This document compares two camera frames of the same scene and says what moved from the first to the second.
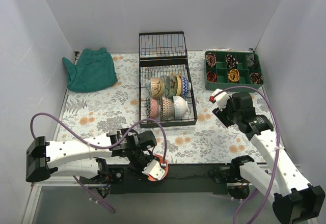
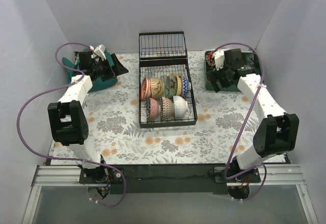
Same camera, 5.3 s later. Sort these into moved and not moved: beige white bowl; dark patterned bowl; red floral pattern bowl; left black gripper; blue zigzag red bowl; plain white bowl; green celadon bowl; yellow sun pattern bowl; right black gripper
Moved: right black gripper; left black gripper; red floral pattern bowl
Not moved: plain white bowl; beige white bowl; dark patterned bowl; yellow sun pattern bowl; blue zigzag red bowl; green celadon bowl
